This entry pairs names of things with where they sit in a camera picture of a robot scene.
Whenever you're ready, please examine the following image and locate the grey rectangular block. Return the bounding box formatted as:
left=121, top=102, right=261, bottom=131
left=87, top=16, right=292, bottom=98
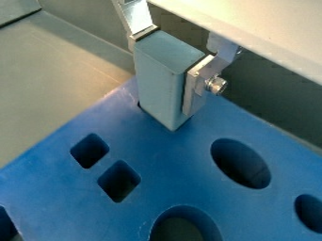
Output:
left=134, top=31, right=205, bottom=131

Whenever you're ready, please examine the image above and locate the blue foam shape board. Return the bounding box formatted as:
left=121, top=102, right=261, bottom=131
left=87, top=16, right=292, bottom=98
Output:
left=0, top=83, right=322, bottom=241

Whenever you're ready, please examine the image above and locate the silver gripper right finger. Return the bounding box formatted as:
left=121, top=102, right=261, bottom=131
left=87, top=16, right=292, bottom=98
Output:
left=183, top=32, right=241, bottom=117

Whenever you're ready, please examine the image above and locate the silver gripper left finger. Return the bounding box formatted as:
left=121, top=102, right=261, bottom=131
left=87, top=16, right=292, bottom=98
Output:
left=113, top=0, right=159, bottom=51

